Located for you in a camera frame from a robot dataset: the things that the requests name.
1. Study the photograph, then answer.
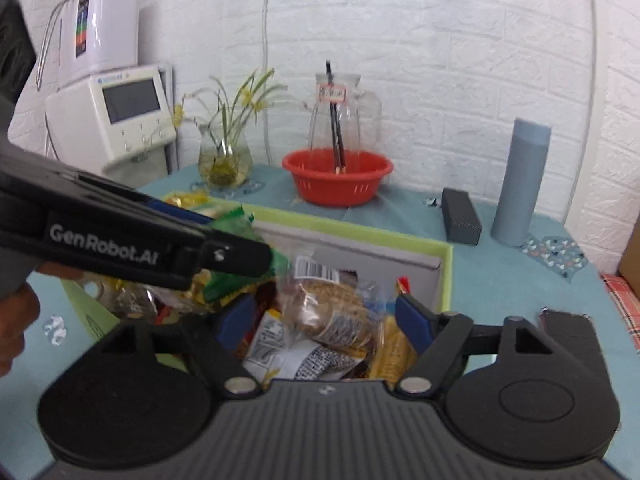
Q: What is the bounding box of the clear glass pitcher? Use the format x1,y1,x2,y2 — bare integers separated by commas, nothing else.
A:
308,70,382,154

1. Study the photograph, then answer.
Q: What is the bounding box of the black stirring stick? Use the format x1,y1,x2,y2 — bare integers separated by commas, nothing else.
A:
326,60,346,174

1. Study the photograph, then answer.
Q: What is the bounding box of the white printed snack packet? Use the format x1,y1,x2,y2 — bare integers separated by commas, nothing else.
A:
243,309,364,386

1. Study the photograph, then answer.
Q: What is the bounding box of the orange-yellow cake packet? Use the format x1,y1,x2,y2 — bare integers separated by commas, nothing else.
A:
367,315,416,387

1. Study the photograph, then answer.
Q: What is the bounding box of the grey-blue thermos bottle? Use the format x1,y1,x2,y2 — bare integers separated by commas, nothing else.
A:
491,118,551,247

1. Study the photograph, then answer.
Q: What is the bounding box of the patterned heart coaster right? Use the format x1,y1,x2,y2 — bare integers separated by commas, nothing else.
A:
520,235,589,283

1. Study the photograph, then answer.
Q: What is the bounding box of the red plastic basket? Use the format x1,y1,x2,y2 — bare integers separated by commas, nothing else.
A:
282,148,394,207

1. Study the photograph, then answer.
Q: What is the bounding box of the glass vase with plant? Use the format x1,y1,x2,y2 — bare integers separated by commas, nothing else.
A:
172,68,288,188

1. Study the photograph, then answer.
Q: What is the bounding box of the person's left hand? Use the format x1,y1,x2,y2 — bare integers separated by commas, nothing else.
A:
0,261,91,378

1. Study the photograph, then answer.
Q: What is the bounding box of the white wall-mounted water filter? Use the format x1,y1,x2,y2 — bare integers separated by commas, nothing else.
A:
58,0,140,88

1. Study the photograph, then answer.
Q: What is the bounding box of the green wrapped snack packet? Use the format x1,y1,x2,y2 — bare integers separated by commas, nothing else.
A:
186,206,290,311

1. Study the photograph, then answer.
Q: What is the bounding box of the clear round pastry packet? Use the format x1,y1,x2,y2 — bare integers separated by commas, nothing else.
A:
278,255,385,353

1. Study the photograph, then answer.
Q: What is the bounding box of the black rectangular box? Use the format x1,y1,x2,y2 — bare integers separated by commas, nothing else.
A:
440,188,483,246

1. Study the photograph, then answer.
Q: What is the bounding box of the black smartphone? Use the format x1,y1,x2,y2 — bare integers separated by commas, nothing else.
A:
539,308,600,360

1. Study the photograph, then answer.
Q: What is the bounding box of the brown cardboard box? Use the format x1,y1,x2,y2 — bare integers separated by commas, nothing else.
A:
618,218,640,297

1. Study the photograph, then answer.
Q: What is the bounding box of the white water purifier machine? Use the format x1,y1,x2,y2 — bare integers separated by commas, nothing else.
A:
44,65,177,188

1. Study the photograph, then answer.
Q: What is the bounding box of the red wafer biscuit packet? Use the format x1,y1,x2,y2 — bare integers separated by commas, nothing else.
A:
396,276,411,296

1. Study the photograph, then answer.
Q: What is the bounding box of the patterned heart coaster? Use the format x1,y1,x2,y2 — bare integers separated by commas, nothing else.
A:
520,235,589,283
191,179,265,200

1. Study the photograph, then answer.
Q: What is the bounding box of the patterned heart coaster left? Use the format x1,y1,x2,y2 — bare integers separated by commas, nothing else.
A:
191,179,265,200

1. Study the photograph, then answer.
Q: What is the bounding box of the green cardboard storage box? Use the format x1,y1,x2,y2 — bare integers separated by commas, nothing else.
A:
60,188,455,380

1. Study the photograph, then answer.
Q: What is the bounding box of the yellow barcode snack packet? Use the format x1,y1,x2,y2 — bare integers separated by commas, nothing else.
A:
163,191,210,209

